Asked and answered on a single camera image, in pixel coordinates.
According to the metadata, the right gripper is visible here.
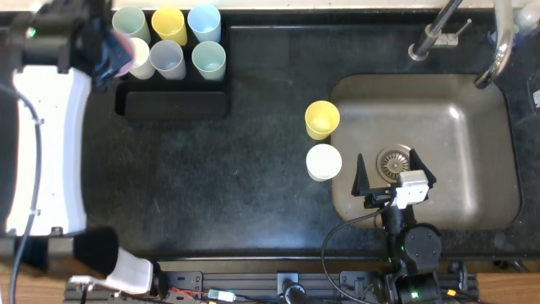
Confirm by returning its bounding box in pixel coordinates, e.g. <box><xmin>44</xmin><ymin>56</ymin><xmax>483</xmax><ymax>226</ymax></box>
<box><xmin>351</xmin><ymin>148</ymin><xmax>438</xmax><ymax>210</ymax></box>

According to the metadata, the white cup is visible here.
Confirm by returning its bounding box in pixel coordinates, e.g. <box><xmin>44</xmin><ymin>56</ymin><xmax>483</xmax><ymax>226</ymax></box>
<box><xmin>305</xmin><ymin>143</ymin><xmax>343</xmax><ymax>182</ymax></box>
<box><xmin>126</xmin><ymin>36</ymin><xmax>156</xmax><ymax>80</ymax></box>

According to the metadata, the yellow cup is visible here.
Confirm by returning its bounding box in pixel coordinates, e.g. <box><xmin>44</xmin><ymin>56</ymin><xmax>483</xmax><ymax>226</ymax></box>
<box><xmin>150</xmin><ymin>6</ymin><xmax>188</xmax><ymax>46</ymax></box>
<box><xmin>304</xmin><ymin>100</ymin><xmax>341</xmax><ymax>141</ymax></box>

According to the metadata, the pink cup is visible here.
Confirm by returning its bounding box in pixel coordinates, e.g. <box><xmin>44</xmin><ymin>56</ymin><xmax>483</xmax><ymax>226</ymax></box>
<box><xmin>113</xmin><ymin>29</ymin><xmax>137</xmax><ymax>79</ymax></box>

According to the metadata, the steel sink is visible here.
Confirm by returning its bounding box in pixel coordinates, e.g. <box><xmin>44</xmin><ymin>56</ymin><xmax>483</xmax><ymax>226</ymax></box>
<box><xmin>330</xmin><ymin>73</ymin><xmax>522</xmax><ymax>231</ymax></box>

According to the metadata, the steel tap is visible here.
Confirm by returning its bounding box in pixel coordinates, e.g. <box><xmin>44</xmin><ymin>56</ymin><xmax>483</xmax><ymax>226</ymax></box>
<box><xmin>408</xmin><ymin>0</ymin><xmax>516</xmax><ymax>90</ymax></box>

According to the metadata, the blue soap bottle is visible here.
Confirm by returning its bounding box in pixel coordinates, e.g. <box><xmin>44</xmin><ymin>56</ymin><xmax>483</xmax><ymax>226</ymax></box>
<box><xmin>488</xmin><ymin>0</ymin><xmax>540</xmax><ymax>50</ymax></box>

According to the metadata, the green cup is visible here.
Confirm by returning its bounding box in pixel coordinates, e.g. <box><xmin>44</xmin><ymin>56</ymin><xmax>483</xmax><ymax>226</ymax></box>
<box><xmin>111</xmin><ymin>5</ymin><xmax>152</xmax><ymax>45</ymax></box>
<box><xmin>191</xmin><ymin>41</ymin><xmax>228</xmax><ymax>82</ymax></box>

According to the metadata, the black tray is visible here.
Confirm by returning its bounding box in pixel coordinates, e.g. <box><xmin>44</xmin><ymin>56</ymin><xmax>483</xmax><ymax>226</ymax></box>
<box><xmin>113</xmin><ymin>8</ymin><xmax>232</xmax><ymax>122</ymax></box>

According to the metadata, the blue cup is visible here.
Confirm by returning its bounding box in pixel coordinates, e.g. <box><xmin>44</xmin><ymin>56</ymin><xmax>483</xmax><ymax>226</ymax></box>
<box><xmin>186</xmin><ymin>3</ymin><xmax>223</xmax><ymax>44</ymax></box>

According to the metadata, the grey cup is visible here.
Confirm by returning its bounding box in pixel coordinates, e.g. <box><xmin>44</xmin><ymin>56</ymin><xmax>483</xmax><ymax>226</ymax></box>
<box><xmin>148</xmin><ymin>39</ymin><xmax>187</xmax><ymax>81</ymax></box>

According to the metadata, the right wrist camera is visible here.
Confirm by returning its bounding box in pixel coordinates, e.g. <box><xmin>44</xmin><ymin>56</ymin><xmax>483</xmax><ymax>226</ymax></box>
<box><xmin>394</xmin><ymin>170</ymin><xmax>430</xmax><ymax>210</ymax></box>

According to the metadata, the black cable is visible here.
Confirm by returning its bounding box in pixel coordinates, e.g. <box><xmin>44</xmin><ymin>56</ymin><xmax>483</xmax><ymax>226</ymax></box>
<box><xmin>0</xmin><ymin>82</ymin><xmax>43</xmax><ymax>304</ymax></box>
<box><xmin>320</xmin><ymin>198</ymin><xmax>397</xmax><ymax>304</ymax></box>

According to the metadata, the mounting rail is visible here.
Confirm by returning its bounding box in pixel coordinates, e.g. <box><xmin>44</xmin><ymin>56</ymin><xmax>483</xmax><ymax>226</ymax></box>
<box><xmin>62</xmin><ymin>269</ymin><xmax>480</xmax><ymax>304</ymax></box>

